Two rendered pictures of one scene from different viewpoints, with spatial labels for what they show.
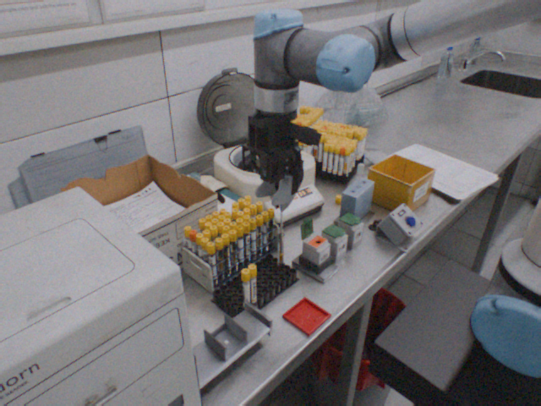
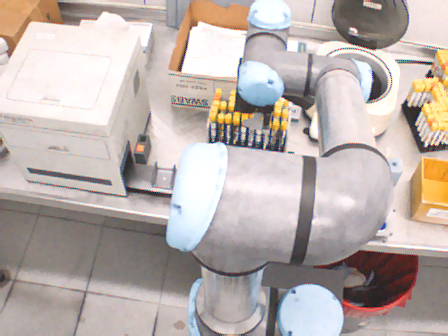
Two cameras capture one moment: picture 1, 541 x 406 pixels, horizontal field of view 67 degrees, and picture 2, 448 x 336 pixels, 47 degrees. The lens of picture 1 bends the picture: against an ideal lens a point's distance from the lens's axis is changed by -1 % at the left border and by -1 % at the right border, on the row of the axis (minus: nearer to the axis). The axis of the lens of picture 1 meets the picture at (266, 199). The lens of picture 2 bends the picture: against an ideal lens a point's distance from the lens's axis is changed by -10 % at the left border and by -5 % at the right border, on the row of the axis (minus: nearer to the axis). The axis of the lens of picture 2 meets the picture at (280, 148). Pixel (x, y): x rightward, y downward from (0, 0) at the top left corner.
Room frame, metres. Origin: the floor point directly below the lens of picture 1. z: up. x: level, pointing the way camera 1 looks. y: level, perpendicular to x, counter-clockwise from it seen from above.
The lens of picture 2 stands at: (0.19, -0.55, 2.03)
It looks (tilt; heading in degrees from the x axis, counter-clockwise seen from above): 55 degrees down; 43
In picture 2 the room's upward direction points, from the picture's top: 10 degrees clockwise
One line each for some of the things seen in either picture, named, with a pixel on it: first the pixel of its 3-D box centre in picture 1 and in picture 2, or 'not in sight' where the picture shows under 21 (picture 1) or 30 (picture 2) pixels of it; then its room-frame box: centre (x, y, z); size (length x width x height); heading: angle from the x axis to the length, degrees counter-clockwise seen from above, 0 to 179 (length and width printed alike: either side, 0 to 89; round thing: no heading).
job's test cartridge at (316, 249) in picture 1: (315, 252); not in sight; (0.71, -0.11, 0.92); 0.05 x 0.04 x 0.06; 48
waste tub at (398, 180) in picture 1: (399, 184); (440, 192); (1.00, -0.37, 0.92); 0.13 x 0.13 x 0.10; 43
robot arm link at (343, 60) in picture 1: (336, 58); (272, 71); (0.62, -0.10, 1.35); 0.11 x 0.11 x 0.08; 46
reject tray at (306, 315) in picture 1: (307, 315); not in sight; (0.56, -0.08, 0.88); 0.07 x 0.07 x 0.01; 46
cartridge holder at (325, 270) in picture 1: (314, 262); not in sight; (0.71, -0.11, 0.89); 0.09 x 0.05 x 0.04; 48
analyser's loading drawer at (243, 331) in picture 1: (215, 348); (155, 176); (0.45, 0.08, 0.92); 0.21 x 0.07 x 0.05; 136
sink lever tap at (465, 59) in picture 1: (484, 59); not in sight; (2.37, -1.23, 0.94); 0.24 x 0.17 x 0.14; 46
